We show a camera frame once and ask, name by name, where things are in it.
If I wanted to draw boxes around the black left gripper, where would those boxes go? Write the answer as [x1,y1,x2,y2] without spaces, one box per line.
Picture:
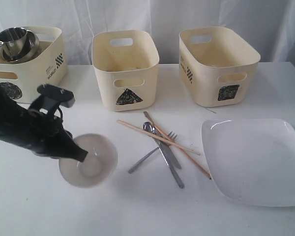
[12,108,88,163]

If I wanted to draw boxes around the white ceramic bowl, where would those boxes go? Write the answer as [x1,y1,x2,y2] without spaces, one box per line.
[59,133,118,188]

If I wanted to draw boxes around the wooden chopstick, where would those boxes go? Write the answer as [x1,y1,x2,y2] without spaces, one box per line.
[117,119,201,155]
[148,119,211,179]

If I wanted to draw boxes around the steel spoon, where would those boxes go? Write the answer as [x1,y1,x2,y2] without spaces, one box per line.
[143,121,184,189]

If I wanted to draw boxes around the steel table knife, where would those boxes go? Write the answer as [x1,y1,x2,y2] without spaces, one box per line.
[144,111,182,169]

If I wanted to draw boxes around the steel fork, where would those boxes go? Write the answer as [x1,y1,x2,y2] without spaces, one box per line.
[127,131,177,174]

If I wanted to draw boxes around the stainless steel nested bowls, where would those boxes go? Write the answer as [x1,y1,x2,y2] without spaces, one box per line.
[2,30,41,64]

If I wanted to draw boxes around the steel mug with round handle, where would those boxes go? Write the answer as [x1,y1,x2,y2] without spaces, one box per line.
[0,27,27,61]

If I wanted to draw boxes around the white square plate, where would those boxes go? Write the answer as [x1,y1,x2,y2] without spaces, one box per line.
[201,118,295,207]

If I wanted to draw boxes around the cream bin with circle mark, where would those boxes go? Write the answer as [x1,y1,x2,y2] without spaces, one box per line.
[0,26,68,103]

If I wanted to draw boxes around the cream bin with triangle mark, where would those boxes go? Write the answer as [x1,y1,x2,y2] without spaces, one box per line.
[91,30,159,112]

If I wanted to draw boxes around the cream bin with square mark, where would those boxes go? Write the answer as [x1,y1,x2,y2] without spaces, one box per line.
[179,26,261,107]

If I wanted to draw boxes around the white curtain backdrop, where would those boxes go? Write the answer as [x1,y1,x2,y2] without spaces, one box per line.
[0,0,295,66]

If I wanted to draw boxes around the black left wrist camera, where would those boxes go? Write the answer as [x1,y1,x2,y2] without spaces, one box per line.
[28,84,75,121]

